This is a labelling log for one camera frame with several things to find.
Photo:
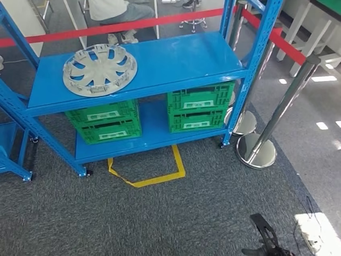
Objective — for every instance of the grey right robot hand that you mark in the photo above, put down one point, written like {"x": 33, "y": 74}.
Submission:
{"x": 251, "y": 252}

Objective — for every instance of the metal floor outlet plate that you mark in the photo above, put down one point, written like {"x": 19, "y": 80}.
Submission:
{"x": 308, "y": 242}

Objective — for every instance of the yellow floor tape square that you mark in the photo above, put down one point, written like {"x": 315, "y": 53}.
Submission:
{"x": 178, "y": 166}

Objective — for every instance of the chrome stanchion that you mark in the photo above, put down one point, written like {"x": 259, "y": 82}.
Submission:
{"x": 245, "y": 122}
{"x": 279, "y": 113}

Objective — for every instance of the red barrier belt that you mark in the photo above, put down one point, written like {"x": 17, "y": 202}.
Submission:
{"x": 279, "y": 39}
{"x": 120, "y": 26}

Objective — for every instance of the black stool chrome base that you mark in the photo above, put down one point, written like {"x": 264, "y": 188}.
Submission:
{"x": 193, "y": 23}

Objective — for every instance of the narrow white desk panel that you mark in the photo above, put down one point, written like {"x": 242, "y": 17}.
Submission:
{"x": 156, "y": 17}

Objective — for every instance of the silver wheel hubcap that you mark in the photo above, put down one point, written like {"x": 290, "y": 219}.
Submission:
{"x": 99, "y": 70}

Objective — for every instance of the white power strip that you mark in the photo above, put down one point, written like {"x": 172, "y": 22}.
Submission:
{"x": 168, "y": 1}

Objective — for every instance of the seated person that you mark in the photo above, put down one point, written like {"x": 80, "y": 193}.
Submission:
{"x": 117, "y": 10}

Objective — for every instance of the wide white desk panel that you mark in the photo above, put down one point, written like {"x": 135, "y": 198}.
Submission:
{"x": 23, "y": 21}

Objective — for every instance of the dark stanchion post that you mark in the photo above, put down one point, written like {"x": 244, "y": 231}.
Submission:
{"x": 237, "y": 28}

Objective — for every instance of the metal table frame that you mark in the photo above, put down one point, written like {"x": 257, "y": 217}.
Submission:
{"x": 40, "y": 14}

